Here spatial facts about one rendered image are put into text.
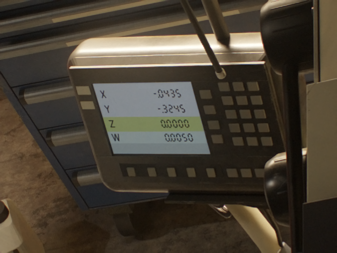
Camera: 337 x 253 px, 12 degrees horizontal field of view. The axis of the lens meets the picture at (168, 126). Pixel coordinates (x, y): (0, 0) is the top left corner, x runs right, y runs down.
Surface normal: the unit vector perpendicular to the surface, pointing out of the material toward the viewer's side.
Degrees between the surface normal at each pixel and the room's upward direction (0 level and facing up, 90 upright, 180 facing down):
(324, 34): 45
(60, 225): 0
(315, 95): 0
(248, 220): 54
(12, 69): 90
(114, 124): 70
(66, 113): 90
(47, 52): 90
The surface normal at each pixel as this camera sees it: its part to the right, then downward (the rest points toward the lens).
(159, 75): -0.39, 0.51
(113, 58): -0.42, -0.42
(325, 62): -0.91, -0.31
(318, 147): -0.36, -0.64
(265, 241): -0.16, 0.19
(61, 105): -0.11, 0.76
